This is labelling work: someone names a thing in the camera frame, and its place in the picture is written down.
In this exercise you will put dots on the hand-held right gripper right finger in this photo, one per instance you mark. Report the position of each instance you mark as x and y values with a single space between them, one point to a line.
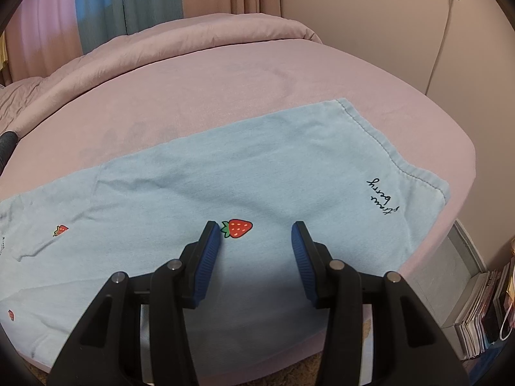
305 265

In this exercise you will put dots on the light blue strawberry pants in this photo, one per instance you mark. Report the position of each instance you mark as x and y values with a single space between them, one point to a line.
249 169

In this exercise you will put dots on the blue curtain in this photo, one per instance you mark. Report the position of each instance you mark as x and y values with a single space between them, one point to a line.
116 4

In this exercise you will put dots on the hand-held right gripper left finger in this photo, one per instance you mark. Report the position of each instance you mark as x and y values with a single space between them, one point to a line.
203 265

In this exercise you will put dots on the stack of books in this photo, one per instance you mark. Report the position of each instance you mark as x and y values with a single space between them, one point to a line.
478 309

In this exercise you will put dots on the pink quilt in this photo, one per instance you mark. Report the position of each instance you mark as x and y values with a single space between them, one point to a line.
161 44

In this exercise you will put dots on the bed with pink sheet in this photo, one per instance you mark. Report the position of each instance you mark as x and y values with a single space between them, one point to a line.
241 80

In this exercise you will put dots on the folded dark cloth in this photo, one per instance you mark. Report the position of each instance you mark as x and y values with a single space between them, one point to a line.
6 144

